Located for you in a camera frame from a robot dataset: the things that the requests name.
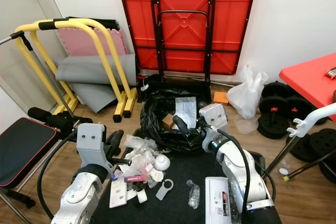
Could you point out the silver foil bag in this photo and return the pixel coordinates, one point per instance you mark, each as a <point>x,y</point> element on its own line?
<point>185,111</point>

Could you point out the black trash bag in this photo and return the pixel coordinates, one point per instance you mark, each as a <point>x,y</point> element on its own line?
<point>149,129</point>

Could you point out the small pink box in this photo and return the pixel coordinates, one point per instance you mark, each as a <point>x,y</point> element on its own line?
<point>136,178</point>

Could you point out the clear plastic bowl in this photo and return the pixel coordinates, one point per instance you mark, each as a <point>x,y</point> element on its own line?
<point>247,125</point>

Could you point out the white paper sheet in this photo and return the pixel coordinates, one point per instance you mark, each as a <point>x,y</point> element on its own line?
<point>118,195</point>

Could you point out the black crate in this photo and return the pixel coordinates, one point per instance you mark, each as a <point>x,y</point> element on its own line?
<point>168,83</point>

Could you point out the small orange box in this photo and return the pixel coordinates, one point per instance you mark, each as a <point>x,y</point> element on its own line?
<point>220,98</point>

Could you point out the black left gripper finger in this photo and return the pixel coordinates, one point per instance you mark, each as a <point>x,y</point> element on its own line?
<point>117,141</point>

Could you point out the pink foam puzzle mat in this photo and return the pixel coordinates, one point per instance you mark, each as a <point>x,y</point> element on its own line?
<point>84,43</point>

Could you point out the black seat pad red trim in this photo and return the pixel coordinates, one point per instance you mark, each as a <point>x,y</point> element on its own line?
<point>21,150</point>

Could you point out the grey metal clothes rack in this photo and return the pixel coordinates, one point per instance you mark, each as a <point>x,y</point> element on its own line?
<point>21,38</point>

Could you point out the black floor mat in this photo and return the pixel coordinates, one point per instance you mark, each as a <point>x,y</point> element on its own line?
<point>184,166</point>

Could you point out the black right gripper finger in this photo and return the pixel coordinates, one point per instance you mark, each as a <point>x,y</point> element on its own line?
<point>180,125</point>

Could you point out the red plastic table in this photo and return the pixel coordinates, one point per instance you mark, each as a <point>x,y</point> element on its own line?
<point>312,82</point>

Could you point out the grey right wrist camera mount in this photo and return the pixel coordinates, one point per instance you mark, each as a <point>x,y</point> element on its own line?
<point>213,116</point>

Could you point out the small white card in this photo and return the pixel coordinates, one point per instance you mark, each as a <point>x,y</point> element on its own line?
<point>142,196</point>

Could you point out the white door hanger tag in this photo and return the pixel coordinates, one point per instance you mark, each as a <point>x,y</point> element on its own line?
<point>164,188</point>

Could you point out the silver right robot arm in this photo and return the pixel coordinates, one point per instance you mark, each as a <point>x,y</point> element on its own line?
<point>233,166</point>

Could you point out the weight bench metal frame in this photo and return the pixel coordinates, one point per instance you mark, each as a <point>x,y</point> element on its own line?
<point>13,203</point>

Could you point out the brown pole with yellow tip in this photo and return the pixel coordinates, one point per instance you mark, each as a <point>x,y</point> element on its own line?
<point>312,169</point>

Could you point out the small brown cardboard box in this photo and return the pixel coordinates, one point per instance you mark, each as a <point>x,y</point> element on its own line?
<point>169,120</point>

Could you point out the red folding table black frame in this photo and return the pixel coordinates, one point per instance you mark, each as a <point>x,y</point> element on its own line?
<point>231,3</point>

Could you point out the grey rolled exercise mat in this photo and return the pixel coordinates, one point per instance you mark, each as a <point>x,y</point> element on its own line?
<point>84,72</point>

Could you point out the small clear plastic wrapper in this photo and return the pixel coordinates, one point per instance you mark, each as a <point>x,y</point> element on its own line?
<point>193,192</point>

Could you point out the yellow metal exercise frame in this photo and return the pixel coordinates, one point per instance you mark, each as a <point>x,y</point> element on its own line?
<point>131,103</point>

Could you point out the black foam leg roller bar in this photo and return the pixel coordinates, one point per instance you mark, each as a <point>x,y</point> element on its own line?
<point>52,119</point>

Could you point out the white plastic bag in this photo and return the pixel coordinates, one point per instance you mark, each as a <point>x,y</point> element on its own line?
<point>247,95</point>

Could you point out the beige door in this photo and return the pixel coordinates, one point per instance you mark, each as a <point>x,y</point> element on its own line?
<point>21,14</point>

